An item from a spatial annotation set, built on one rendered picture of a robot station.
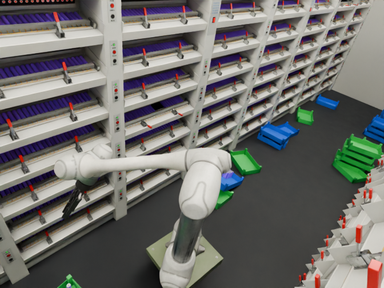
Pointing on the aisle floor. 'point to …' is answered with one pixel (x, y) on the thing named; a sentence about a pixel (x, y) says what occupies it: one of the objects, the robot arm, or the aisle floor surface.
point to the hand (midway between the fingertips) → (67, 210)
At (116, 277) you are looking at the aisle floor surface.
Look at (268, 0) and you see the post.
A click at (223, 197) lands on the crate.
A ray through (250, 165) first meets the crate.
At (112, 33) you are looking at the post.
